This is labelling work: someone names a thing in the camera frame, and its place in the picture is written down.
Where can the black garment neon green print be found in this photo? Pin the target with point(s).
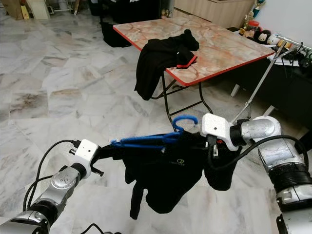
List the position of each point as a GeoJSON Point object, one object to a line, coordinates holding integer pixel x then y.
{"type": "Point", "coordinates": [165, 178]}

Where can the black TV console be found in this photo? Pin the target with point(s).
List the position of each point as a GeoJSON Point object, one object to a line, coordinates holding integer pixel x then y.
{"type": "Point", "coordinates": [287, 83]}

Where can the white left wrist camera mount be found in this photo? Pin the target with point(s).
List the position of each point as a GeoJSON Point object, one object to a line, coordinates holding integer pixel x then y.
{"type": "Point", "coordinates": [85, 151]}

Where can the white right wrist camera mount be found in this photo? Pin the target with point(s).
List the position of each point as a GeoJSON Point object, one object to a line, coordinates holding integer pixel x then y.
{"type": "Point", "coordinates": [217, 127]}

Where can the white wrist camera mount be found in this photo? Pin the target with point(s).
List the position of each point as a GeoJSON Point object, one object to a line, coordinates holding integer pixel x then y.
{"type": "Point", "coordinates": [217, 127]}
{"type": "Point", "coordinates": [85, 151]}

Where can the plain black garment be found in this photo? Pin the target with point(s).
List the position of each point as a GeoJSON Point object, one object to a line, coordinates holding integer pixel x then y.
{"type": "Point", "coordinates": [148, 73]}

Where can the gold blue trophy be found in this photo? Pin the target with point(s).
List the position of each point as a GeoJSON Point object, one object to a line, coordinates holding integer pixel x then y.
{"type": "Point", "coordinates": [257, 9]}

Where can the brown cardboard box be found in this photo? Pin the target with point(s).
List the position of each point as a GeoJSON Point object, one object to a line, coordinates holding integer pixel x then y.
{"type": "Point", "coordinates": [13, 9]}

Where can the beige wooden cabinet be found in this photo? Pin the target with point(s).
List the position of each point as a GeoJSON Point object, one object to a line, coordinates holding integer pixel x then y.
{"type": "Point", "coordinates": [214, 10]}

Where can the black Mickey plush ball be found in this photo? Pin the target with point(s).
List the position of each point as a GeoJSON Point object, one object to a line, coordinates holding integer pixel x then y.
{"type": "Point", "coordinates": [263, 37]}

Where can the silver metal clothes rack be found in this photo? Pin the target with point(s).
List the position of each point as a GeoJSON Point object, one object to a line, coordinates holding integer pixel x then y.
{"type": "Point", "coordinates": [258, 80]}

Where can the beige flat board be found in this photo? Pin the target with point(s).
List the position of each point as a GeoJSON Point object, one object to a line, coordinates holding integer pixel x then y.
{"type": "Point", "coordinates": [39, 9]}

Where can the blue plastic hanger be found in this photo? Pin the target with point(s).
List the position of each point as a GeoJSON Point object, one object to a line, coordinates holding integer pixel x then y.
{"type": "Point", "coordinates": [146, 140]}

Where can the black bag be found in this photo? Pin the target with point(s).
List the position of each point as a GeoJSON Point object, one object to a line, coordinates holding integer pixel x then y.
{"type": "Point", "coordinates": [116, 35]}

